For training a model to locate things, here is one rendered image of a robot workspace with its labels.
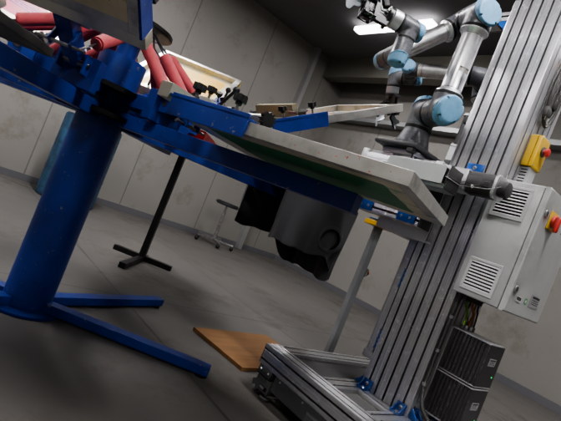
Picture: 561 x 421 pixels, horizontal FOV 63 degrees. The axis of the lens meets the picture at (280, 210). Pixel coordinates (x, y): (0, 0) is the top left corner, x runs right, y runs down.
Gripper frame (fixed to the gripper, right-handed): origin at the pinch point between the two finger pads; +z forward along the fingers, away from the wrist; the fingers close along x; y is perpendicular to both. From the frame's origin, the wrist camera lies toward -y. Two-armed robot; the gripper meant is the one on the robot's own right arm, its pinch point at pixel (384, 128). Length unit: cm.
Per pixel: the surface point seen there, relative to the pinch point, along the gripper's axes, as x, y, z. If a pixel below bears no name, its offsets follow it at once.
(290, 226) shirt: -69, 21, 57
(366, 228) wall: 257, -300, 124
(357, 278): -14, 14, 89
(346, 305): -19, 14, 105
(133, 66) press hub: -149, 9, -8
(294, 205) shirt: -69, 22, 46
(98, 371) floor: -161, 51, 107
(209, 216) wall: 67, -440, 142
